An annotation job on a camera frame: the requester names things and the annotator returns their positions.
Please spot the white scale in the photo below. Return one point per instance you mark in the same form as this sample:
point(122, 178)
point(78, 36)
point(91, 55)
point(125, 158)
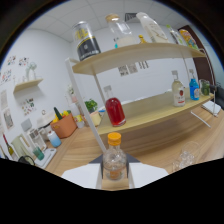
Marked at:
point(46, 159)

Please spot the two-tier wooden shelf rack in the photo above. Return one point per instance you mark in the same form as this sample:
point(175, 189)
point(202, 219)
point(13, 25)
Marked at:
point(140, 115)

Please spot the blue liquid bottle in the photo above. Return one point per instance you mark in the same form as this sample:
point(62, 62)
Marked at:
point(194, 90)

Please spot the black kettle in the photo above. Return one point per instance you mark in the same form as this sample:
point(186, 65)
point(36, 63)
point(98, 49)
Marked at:
point(26, 160)

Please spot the clear bottle with green cap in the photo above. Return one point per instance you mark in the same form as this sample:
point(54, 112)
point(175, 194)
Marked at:
point(175, 36)

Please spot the wooden wall shelf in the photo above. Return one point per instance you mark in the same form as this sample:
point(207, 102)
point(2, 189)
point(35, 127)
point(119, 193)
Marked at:
point(28, 85)

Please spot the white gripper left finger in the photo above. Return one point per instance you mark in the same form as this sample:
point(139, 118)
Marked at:
point(83, 175)

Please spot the black and yellow bag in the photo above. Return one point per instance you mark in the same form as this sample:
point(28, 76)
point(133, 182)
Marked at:
point(86, 41)

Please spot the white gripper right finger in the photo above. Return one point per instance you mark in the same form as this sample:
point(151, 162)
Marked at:
point(146, 173)

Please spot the white notebook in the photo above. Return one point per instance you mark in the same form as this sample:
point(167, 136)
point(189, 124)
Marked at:
point(211, 108)

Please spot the clear bottle with orange cap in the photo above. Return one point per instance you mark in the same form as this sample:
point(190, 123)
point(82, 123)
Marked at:
point(114, 160)

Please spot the clear bottle with red label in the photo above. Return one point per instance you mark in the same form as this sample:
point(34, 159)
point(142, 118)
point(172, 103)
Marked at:
point(178, 93)

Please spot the orange basket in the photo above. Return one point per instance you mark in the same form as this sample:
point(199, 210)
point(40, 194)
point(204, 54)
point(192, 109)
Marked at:
point(64, 128)

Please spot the small green bottle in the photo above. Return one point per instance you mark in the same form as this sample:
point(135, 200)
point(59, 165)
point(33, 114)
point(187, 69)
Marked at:
point(205, 88)

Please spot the white milk bottle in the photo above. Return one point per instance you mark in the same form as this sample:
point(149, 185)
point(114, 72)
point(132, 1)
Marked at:
point(153, 29)

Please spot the small teal bottle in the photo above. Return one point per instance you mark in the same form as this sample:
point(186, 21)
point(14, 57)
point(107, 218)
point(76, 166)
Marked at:
point(116, 44)

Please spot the blue and white cup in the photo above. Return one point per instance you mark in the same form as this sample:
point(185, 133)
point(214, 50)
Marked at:
point(54, 140)

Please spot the small yellow bottle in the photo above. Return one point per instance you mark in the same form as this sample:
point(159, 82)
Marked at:
point(142, 40)

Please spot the green wine bottle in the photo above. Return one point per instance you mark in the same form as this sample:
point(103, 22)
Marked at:
point(10, 148)

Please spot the red liquid bottle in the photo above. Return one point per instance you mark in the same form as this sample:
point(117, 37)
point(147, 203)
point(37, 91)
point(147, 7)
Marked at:
point(115, 111)

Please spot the green potted plant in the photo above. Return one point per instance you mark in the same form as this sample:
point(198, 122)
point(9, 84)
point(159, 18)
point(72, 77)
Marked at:
point(91, 105)

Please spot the brown door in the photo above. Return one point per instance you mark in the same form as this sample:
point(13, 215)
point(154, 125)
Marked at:
point(204, 66)

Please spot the clear glass with ice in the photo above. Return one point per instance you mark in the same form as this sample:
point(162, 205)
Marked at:
point(186, 156)

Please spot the green cup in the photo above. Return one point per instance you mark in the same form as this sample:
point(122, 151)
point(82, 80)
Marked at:
point(39, 154)

